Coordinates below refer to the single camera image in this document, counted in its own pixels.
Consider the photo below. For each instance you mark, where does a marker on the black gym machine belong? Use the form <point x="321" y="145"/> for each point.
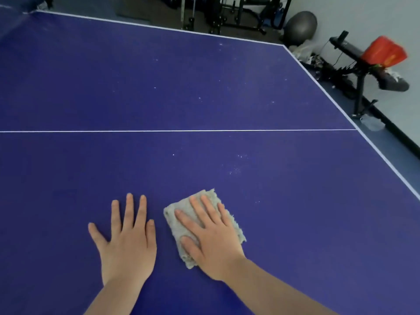
<point x="215" y="13"/>

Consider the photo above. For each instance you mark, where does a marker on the person's right forearm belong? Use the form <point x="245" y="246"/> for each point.
<point x="272" y="291"/>

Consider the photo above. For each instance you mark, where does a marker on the red plastic bag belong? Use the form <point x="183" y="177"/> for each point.
<point x="384" y="52"/>

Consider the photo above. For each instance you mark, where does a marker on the black rubber floor mat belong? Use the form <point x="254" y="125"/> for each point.
<point x="157" y="16"/>

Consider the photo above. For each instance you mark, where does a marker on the black equipment base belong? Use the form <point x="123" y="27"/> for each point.
<point x="331" y="73"/>

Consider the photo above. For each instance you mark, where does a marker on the person's left forearm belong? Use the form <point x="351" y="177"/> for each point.
<point x="115" y="298"/>

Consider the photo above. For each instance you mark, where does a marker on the blue table tennis table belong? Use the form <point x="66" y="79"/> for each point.
<point x="164" y="78"/>

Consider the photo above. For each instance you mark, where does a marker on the white crumpled plastic bag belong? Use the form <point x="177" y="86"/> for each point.
<point x="303" y="50"/>

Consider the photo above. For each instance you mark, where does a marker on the grey exercise ball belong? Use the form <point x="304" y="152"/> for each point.
<point x="300" y="27"/>

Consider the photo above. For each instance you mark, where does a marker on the grey cleaning cloth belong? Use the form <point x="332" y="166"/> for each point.
<point x="172" y="223"/>

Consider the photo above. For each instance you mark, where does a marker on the person's right hand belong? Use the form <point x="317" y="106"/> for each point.
<point x="220" y="246"/>

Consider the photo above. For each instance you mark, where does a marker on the clear plastic bag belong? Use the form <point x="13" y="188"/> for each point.
<point x="372" y="122"/>

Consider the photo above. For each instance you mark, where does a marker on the person's left hand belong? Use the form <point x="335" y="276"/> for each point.
<point x="128" y="252"/>

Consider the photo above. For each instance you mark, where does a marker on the black padded weight bench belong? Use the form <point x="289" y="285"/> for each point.
<point x="347" y="47"/>

